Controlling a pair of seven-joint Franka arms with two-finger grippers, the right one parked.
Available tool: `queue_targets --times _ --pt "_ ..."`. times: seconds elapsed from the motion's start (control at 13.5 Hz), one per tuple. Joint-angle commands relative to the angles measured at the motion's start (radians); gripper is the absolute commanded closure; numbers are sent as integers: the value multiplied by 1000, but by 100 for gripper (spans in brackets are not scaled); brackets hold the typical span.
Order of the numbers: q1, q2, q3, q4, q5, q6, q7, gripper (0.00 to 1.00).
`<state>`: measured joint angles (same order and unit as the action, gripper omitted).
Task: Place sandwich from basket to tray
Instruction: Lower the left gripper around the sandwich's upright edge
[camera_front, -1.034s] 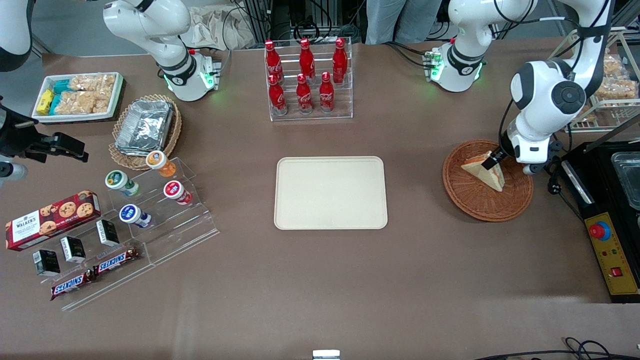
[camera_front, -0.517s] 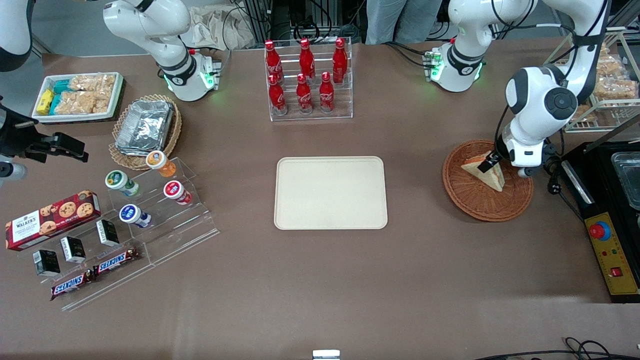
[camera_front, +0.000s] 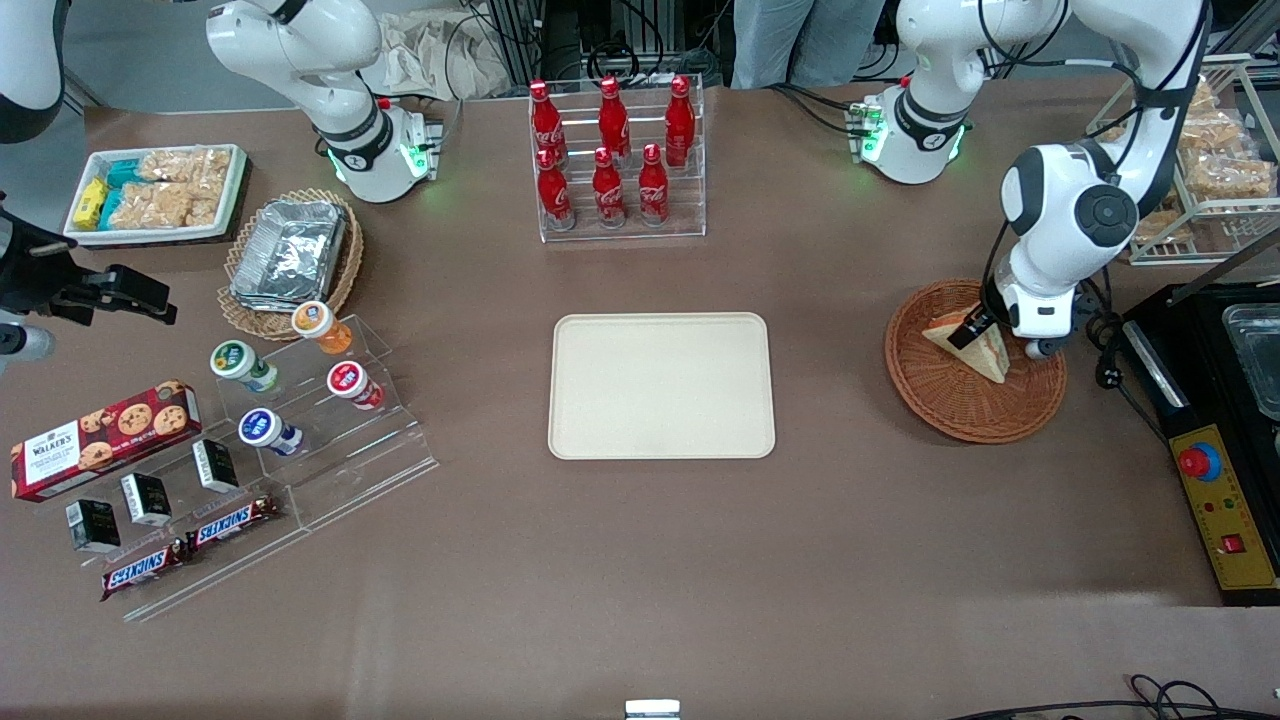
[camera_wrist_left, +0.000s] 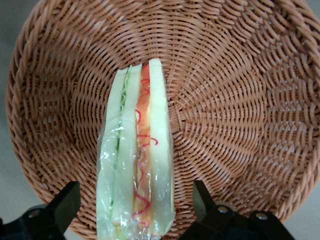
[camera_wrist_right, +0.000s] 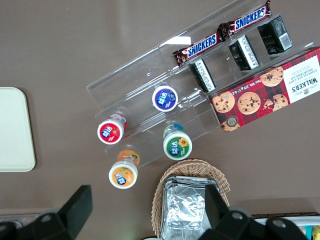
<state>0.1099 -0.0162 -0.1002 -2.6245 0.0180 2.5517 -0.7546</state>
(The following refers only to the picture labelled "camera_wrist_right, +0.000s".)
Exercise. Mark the white rectangular snack tray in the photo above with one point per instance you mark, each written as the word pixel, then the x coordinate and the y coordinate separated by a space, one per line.
pixel 313 221

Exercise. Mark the Snickers chocolate bar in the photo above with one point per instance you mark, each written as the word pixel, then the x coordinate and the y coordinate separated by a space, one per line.
pixel 250 18
pixel 200 46

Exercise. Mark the dark board under tray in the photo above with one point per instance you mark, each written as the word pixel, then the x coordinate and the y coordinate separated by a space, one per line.
pixel 287 214

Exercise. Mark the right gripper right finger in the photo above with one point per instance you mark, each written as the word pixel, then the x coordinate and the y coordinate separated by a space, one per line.
pixel 225 222

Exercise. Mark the blue drink bottle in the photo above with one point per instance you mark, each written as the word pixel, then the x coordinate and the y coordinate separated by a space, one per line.
pixel 165 98

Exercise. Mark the yellow snack packet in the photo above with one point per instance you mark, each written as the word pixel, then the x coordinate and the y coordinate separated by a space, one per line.
pixel 317 233

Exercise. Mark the teal snack packet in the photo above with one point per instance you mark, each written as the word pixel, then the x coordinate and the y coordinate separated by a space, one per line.
pixel 308 233

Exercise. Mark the light tan wicker basket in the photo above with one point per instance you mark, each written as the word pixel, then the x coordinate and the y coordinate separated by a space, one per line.
pixel 190 167

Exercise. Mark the green drink bottle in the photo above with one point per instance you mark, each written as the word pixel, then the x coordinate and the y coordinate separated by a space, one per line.
pixel 177 147

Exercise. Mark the orange drink bottle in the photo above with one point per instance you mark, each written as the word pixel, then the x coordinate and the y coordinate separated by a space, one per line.
pixel 123 175

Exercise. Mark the small black carton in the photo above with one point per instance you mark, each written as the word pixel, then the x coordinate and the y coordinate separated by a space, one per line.
pixel 202 76
pixel 243 52
pixel 275 35

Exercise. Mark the red drink bottle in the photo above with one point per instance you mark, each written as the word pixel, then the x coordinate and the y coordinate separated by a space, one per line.
pixel 110 131

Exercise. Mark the clear acrylic stepped stand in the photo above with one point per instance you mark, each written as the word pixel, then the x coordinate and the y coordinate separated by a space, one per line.
pixel 200 27
pixel 140 82

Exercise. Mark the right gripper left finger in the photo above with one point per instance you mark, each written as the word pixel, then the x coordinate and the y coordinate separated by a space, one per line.
pixel 72 210

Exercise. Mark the aluminium foil container stack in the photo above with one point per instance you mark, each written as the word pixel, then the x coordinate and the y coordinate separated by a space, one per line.
pixel 182 207

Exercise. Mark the red Walkers cookie box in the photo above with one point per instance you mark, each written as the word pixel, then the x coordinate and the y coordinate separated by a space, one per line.
pixel 262 97

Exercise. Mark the beige plastic tray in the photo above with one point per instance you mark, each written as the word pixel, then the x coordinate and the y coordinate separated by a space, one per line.
pixel 15 130

